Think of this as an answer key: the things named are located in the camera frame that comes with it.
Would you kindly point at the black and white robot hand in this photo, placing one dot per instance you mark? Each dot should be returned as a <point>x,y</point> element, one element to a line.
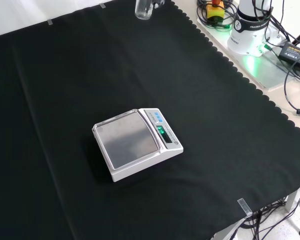
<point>158,3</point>

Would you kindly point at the clear glass beaker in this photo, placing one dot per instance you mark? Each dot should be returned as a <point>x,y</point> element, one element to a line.
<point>142,12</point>

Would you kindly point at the white electronic balance steel pan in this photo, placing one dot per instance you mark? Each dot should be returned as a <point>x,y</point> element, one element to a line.
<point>130,140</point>

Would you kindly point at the clear tape strip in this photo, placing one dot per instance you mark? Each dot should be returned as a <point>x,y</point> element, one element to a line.
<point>102,5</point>
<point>50,22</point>
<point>245,207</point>

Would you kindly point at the yellow stop button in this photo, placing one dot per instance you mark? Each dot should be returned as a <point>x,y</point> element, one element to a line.
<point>215,11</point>

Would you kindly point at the black cloth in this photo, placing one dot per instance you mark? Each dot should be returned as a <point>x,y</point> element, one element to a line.
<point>65,100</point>

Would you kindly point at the black power adapter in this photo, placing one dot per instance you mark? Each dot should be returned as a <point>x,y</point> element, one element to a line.
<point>293,53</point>

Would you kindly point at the white table leg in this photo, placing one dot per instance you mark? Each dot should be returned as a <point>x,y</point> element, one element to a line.
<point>291,201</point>

